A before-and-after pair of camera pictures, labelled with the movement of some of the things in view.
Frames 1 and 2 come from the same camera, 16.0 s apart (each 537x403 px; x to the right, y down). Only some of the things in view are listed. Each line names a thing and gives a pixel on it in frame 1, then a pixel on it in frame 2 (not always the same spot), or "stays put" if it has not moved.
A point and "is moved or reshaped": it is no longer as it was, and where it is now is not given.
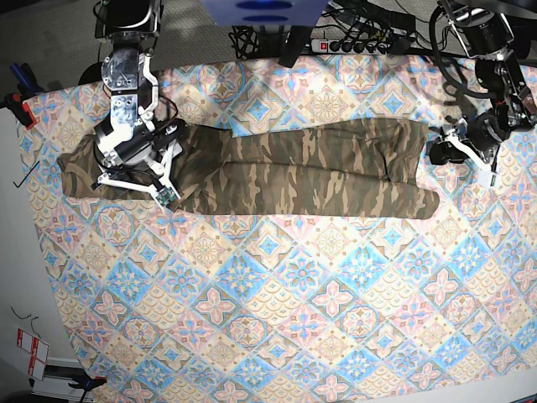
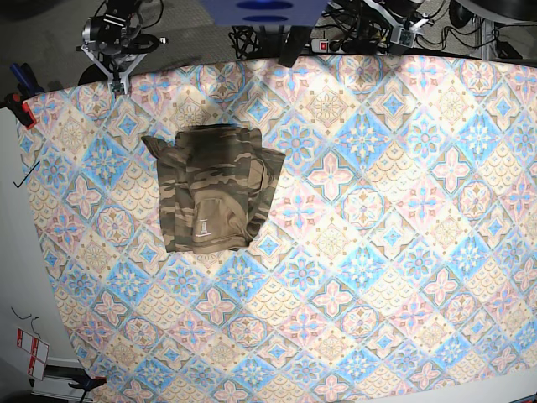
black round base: (91, 74) stays put
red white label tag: (39, 351) stays put
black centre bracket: (294, 44) stays put
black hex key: (18, 186) stays put
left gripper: (142, 143) -> (108, 42)
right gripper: (485, 130) -> (401, 13)
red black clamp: (19, 108) stays put
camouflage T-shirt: (324, 169) is moved or reshaped
